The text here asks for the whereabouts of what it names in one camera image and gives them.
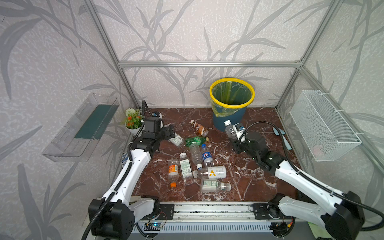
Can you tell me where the clear water bottle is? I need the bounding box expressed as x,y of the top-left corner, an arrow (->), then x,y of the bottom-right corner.
224,120 -> 238,142

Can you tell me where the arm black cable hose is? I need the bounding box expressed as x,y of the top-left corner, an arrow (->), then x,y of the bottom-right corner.
80,99 -> 154,240
238,120 -> 384,232

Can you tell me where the clear acrylic wall shelf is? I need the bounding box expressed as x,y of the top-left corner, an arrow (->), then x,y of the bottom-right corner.
42,93 -> 119,163

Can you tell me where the white wire mesh basket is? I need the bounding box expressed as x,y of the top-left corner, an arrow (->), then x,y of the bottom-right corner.
290,90 -> 362,162

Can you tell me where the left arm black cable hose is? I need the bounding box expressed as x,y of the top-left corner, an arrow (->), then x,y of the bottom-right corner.
80,99 -> 154,240

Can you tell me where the clear bottle orange label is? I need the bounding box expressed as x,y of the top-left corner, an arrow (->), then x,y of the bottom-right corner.
168,159 -> 180,188

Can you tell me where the square bottle white green label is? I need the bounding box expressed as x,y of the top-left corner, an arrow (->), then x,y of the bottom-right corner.
180,153 -> 193,180

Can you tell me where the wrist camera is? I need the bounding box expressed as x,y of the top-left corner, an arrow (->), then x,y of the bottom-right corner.
235,123 -> 246,143
151,111 -> 163,119

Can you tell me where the brown Nescafe coffee bottle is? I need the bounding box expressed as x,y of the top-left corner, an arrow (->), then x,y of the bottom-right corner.
190,120 -> 209,137

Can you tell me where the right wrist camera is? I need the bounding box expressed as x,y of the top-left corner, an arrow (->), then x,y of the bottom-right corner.
235,123 -> 246,143

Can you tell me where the clear Pepsi bottle blue cap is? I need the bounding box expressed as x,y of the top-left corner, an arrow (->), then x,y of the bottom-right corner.
201,144 -> 215,167

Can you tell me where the left circuit board with wires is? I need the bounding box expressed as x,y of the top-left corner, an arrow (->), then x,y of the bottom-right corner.
143,212 -> 167,232

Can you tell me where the clear unlabelled plastic bottle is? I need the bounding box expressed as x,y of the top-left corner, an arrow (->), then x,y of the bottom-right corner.
189,143 -> 203,165

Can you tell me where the clear bottle yellow logo label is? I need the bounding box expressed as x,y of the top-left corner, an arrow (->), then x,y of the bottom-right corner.
193,166 -> 227,179

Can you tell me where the circuit board with wires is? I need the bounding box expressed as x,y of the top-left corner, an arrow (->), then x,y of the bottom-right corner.
143,212 -> 167,232
270,218 -> 296,238

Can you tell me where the yellow-green plastic bin liner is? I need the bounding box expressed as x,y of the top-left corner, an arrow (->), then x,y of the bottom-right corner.
209,80 -> 252,118

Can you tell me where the blue bin with yellow rim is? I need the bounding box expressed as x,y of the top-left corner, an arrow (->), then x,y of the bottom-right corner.
209,77 -> 256,133

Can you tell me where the white pot with artificial plant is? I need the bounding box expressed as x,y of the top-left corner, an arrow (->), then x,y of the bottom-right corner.
124,108 -> 144,135

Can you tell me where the crushed green plastic bottle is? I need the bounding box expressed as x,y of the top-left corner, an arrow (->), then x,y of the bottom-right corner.
186,136 -> 209,147

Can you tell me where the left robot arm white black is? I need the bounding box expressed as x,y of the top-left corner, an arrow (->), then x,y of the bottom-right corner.
82,112 -> 176,240

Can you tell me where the light blue garden trowel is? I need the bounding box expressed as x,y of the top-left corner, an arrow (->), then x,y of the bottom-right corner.
273,127 -> 292,151

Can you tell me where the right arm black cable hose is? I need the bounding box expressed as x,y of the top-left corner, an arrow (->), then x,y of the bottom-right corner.
238,120 -> 384,232

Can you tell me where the right circuit board with wires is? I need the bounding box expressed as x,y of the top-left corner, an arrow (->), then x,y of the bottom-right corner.
270,218 -> 296,238

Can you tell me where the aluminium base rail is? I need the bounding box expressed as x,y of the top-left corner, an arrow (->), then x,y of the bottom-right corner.
131,201 -> 301,224

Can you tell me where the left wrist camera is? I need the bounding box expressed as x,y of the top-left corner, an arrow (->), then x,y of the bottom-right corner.
151,111 -> 163,119

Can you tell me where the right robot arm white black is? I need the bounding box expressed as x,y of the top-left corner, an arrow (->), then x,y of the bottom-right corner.
233,131 -> 365,240

